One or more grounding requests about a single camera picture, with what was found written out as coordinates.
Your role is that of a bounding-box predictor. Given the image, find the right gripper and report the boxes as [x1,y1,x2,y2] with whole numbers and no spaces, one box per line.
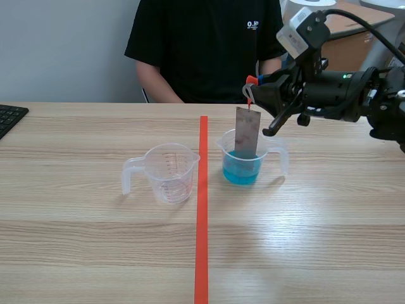
[252,47,370,137]

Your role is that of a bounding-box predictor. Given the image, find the grey metal plate orange strip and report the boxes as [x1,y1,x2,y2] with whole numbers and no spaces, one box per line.
[235,75,262,160]

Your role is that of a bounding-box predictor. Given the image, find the clear beaker with blue liquid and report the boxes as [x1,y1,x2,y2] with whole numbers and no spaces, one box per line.
[215,129,290,186]

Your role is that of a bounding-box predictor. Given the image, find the brown cardboard box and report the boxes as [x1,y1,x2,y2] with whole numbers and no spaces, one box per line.
[321,0,397,72]

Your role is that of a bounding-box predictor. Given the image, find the person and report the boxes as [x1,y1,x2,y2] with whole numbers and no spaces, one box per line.
[124,0,285,104]

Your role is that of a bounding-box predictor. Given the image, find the empty clear plastic beaker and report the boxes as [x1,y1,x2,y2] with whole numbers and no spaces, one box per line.
[122,142,201,205]

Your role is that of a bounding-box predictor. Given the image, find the black keyboard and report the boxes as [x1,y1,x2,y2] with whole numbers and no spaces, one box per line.
[0,104,30,141]

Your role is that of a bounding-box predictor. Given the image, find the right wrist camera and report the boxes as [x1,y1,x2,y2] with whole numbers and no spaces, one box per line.
[276,6,330,60]

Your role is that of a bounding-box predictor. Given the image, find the black camera cable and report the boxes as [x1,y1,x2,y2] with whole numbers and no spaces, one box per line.
[321,8,405,64]

